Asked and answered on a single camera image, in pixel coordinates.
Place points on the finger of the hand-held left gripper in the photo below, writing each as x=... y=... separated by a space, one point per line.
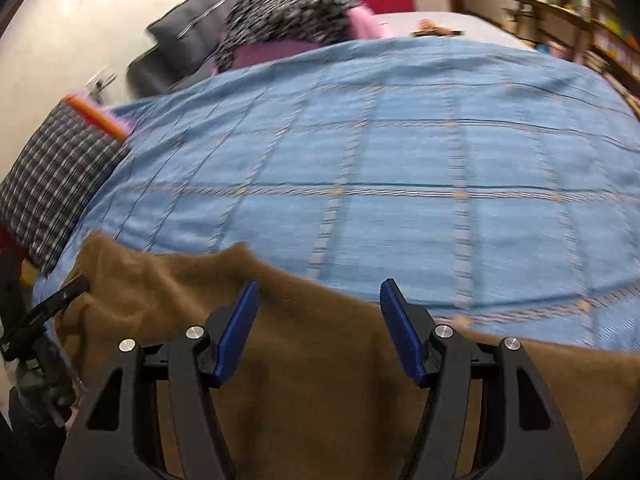
x=55 y=302

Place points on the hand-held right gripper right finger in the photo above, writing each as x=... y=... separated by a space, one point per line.
x=400 y=330

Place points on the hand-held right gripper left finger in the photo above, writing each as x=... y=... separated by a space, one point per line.
x=235 y=330

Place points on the brown fleece pants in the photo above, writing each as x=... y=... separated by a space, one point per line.
x=320 y=385

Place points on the plaid cloth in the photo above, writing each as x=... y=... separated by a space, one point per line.
x=55 y=180

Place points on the blue checked blanket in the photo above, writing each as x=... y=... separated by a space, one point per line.
x=400 y=160

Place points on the orange and pink cushion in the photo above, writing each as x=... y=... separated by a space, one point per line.
x=102 y=117

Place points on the grey padded headboard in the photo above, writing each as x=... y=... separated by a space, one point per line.
x=185 y=35

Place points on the pink quilt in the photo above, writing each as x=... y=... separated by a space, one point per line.
x=365 y=22

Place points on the grey bed mattress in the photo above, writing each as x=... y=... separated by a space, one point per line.
x=480 y=27

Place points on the leopard print cloth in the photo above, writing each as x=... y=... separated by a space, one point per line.
x=285 y=10

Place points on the wooden bookshelf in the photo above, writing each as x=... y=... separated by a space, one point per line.
x=615 y=45

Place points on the white wall socket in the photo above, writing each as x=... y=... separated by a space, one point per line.
x=101 y=81

